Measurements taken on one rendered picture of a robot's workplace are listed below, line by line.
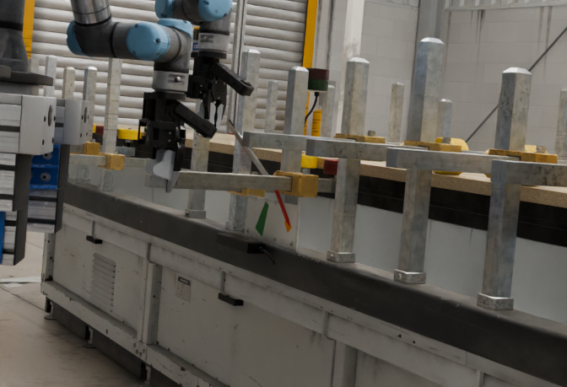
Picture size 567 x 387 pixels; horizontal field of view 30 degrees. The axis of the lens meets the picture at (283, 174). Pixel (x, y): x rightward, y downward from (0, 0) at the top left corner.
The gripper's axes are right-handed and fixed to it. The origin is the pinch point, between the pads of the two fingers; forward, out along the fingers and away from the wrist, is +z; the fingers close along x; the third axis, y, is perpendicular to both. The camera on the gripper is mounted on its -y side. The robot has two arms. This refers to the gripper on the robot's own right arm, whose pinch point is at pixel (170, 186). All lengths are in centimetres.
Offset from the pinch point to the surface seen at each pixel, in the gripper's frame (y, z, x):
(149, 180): -4.4, 0.5, -23.6
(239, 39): -139, -54, -259
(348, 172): -30.1, -6.5, 22.6
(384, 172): -50, -6, 7
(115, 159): -30, 1, -120
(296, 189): -28.6, -1.1, 3.9
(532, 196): -50, -6, 57
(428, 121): -31, -18, 48
